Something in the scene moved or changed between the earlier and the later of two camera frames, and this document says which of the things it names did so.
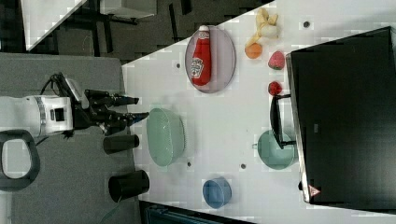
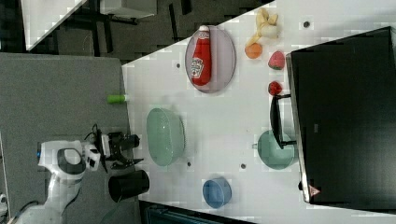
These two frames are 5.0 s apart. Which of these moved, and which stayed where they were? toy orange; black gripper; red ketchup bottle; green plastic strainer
Moved: black gripper
Stayed: toy orange; green plastic strainer; red ketchup bottle
